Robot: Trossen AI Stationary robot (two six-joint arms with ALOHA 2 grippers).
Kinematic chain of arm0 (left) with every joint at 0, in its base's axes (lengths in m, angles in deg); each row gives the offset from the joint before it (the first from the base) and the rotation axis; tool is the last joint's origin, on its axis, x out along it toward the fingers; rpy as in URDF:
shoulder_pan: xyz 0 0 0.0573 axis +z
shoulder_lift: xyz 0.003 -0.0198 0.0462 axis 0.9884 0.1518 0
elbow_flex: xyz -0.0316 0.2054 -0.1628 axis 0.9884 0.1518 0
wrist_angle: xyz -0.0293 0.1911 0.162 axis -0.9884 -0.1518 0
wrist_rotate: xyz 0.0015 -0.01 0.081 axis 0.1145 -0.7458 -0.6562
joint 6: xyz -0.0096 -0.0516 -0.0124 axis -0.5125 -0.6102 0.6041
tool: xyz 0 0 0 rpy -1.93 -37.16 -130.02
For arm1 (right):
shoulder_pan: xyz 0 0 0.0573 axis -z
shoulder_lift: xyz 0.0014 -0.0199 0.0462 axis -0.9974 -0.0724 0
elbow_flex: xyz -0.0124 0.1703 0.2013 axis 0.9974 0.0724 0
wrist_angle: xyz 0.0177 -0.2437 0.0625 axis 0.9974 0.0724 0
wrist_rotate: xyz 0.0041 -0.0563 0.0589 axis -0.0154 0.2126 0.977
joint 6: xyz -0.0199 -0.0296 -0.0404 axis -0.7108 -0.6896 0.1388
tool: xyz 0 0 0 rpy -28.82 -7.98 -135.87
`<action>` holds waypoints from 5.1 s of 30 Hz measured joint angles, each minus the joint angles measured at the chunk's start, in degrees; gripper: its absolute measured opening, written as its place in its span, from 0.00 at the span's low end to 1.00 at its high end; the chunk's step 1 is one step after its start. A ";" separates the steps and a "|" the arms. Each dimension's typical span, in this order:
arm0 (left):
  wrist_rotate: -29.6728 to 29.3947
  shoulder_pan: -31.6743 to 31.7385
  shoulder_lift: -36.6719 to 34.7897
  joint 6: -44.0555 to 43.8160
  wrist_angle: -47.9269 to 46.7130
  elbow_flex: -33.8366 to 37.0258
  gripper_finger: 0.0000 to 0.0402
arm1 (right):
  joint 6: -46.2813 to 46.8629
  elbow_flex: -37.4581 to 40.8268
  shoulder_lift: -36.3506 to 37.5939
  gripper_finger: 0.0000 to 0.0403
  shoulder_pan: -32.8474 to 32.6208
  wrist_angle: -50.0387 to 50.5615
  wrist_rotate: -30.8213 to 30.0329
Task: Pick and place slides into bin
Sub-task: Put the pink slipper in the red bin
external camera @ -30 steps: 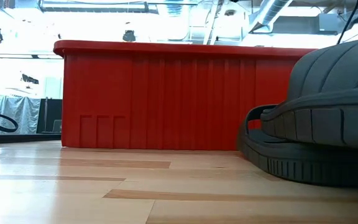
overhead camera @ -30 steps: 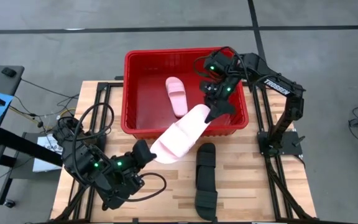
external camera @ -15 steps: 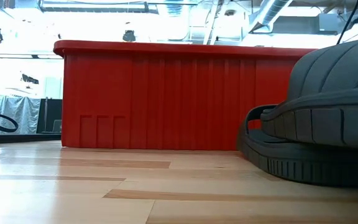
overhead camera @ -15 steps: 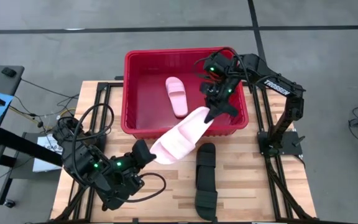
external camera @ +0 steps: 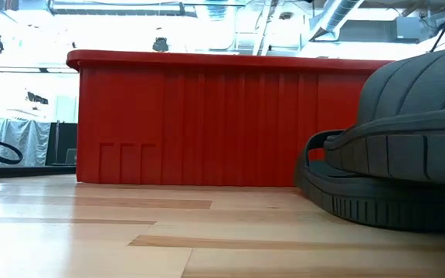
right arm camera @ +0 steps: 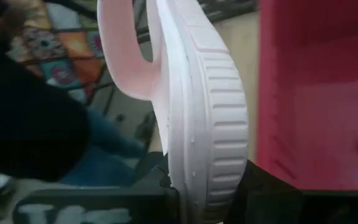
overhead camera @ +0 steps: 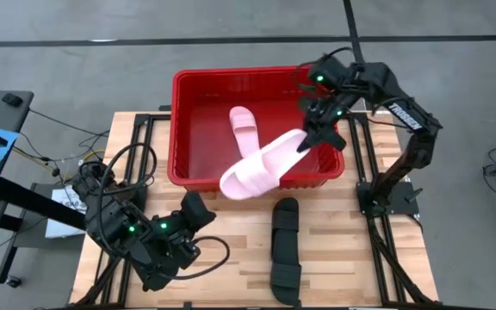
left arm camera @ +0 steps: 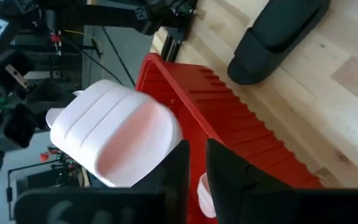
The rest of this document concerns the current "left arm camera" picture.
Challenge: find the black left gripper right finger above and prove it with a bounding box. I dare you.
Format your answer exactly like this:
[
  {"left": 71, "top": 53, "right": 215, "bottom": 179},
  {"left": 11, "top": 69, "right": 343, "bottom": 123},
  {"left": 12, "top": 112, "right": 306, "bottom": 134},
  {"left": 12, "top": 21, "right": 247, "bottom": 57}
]
[{"left": 206, "top": 138, "right": 358, "bottom": 224}]

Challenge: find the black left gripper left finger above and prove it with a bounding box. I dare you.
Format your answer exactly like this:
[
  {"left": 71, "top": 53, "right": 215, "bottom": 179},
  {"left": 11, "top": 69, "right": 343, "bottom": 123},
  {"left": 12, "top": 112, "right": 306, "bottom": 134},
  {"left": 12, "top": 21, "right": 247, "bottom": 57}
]
[{"left": 13, "top": 139, "right": 196, "bottom": 224}]

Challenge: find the pink foam slide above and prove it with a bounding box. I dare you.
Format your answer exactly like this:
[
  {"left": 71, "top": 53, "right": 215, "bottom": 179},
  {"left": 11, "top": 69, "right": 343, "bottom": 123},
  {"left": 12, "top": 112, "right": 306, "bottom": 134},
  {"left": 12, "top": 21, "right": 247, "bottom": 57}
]
[
  {"left": 196, "top": 173, "right": 218, "bottom": 219},
  {"left": 45, "top": 79, "right": 185, "bottom": 189}
]

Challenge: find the red plastic bin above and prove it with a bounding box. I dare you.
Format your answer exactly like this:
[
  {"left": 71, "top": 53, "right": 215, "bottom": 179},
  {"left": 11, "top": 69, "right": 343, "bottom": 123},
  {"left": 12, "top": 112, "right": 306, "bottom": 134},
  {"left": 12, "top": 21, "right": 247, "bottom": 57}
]
[{"left": 134, "top": 52, "right": 324, "bottom": 224}]

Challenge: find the black foam slide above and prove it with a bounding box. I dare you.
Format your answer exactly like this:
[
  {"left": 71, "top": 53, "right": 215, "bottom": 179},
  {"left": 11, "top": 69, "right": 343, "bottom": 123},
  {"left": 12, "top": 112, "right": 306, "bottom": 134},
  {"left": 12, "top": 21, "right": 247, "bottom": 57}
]
[{"left": 227, "top": 0, "right": 332, "bottom": 86}]

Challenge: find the thin black cable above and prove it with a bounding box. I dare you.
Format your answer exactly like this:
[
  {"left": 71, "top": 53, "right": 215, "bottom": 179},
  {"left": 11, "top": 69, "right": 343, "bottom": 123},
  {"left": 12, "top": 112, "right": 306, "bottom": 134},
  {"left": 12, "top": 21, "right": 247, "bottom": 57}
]
[{"left": 101, "top": 26, "right": 136, "bottom": 87}]

